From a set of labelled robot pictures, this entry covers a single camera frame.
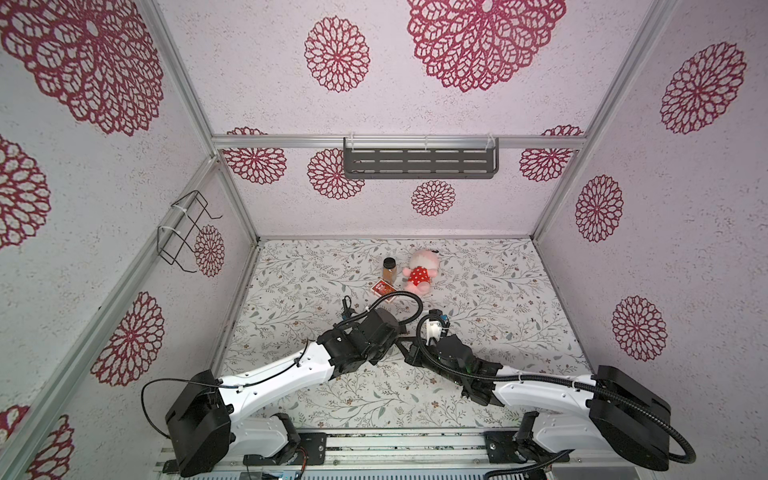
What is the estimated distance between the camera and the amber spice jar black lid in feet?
3.35

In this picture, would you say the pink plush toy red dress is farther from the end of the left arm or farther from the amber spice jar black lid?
the end of the left arm

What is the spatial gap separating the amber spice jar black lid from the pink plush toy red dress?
0.05 metres

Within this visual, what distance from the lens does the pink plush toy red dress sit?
1021 mm

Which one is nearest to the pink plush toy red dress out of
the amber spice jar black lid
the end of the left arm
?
the amber spice jar black lid
